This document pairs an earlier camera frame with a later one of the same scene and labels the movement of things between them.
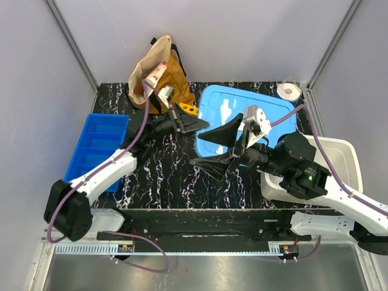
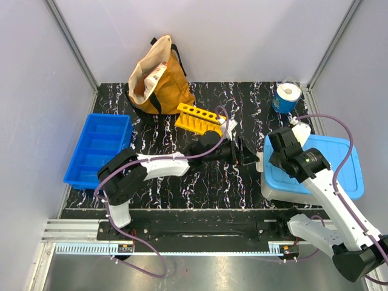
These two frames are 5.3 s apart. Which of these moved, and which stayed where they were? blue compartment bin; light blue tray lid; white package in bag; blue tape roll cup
Moved: light blue tray lid
Stayed: blue compartment bin; white package in bag; blue tape roll cup
